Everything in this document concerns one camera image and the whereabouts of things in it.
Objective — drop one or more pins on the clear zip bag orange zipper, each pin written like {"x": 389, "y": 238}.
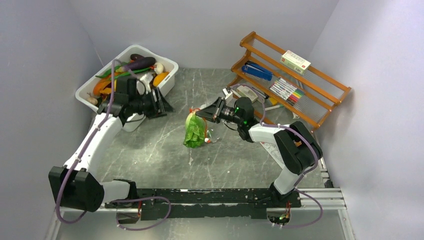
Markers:
{"x": 211, "y": 136}

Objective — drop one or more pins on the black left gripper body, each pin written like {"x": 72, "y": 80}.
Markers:
{"x": 151, "y": 108}

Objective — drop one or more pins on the orange wooden rack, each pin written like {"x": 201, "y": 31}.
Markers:
{"x": 289, "y": 79}

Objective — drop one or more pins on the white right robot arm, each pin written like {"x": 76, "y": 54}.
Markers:
{"x": 298, "y": 149}

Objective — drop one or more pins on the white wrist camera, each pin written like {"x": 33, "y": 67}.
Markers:
{"x": 228, "y": 94}
{"x": 143, "y": 82}

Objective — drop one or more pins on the white garlic bulb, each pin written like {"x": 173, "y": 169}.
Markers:
{"x": 93, "y": 100}

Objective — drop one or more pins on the dark purple eggplant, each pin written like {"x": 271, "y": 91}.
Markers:
{"x": 138, "y": 64}

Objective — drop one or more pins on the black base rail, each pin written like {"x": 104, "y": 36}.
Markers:
{"x": 155, "y": 203}

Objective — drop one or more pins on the green napa cabbage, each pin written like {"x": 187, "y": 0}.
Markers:
{"x": 195, "y": 131}

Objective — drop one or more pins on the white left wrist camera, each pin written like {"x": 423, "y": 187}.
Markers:
{"x": 143, "y": 82}

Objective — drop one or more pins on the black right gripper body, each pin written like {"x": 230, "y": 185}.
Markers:
{"x": 225, "y": 112}

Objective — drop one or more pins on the coloured marker pen set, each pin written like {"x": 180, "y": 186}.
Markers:
{"x": 287, "y": 91}

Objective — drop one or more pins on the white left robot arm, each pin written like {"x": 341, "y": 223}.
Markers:
{"x": 74, "y": 185}

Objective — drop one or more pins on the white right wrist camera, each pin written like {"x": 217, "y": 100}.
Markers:
{"x": 228, "y": 94}

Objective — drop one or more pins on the white red eraser box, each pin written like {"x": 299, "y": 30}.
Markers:
{"x": 245, "y": 91}

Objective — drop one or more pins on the white printed leaflet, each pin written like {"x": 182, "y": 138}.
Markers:
{"x": 274, "y": 152}

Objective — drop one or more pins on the blue stapler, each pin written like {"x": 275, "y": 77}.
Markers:
{"x": 256, "y": 70}

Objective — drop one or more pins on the orange fruit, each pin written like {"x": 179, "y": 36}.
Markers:
{"x": 159, "y": 78}

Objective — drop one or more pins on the white box on rack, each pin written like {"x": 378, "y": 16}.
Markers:
{"x": 294, "y": 62}

